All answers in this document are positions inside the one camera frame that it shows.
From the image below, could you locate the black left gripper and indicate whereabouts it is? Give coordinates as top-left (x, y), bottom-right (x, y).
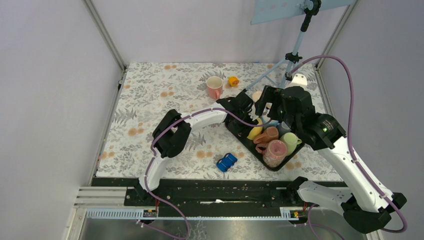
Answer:
top-left (232, 108), bottom-right (259, 137)

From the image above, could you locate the yellow ceramic mug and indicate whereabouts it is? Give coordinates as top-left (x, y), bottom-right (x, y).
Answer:
top-left (246, 117), bottom-right (263, 141)

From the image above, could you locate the terracotta floral mug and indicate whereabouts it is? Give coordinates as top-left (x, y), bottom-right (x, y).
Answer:
top-left (253, 126), bottom-right (279, 144)

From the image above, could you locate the pink ceramic mug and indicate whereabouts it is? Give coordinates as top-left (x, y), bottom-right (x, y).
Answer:
top-left (206, 76), bottom-right (223, 100)

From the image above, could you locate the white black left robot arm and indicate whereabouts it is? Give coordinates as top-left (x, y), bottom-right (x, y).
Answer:
top-left (135, 90), bottom-right (258, 206)

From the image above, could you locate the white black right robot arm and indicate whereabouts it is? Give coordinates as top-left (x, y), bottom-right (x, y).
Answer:
top-left (255, 85), bottom-right (407, 234)

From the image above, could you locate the beige patterned tall mug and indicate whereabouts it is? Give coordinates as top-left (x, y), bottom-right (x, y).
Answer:
top-left (251, 91), bottom-right (263, 103)

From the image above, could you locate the light blue mug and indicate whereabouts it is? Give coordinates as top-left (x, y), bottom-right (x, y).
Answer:
top-left (259, 115), bottom-right (271, 129)

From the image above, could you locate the light green mug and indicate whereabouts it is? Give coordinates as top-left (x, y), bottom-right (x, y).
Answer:
top-left (279, 132), bottom-right (302, 156)

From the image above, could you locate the large pink speckled mug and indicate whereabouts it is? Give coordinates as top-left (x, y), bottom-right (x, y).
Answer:
top-left (255, 139), bottom-right (287, 168)

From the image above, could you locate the small orange toy cup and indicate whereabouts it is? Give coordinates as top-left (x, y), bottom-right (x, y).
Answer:
top-left (228, 76), bottom-right (240, 87)

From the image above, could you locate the black plastic tray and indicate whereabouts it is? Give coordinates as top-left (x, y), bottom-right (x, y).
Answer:
top-left (225, 119), bottom-right (305, 172)

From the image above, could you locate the blue toy car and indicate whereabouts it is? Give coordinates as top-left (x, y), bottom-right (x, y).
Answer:
top-left (216, 153), bottom-right (238, 173)

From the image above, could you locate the light blue perforated board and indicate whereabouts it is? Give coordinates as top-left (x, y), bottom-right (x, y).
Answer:
top-left (250, 0), bottom-right (354, 25)

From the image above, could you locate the floral patterned table mat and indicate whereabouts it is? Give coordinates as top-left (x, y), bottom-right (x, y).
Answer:
top-left (95, 63), bottom-right (341, 182)

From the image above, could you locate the light blue tripod stand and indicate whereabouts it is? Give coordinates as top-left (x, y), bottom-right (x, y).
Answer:
top-left (242, 0), bottom-right (322, 93)

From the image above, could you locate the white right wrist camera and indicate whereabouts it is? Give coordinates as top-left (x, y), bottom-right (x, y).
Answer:
top-left (286, 73), bottom-right (308, 90)

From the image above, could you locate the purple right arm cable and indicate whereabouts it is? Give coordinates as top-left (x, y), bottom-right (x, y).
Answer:
top-left (286, 54), bottom-right (409, 240)

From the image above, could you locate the white slotted cable duct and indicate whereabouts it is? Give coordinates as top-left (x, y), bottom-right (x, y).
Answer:
top-left (85, 207), bottom-right (309, 221)

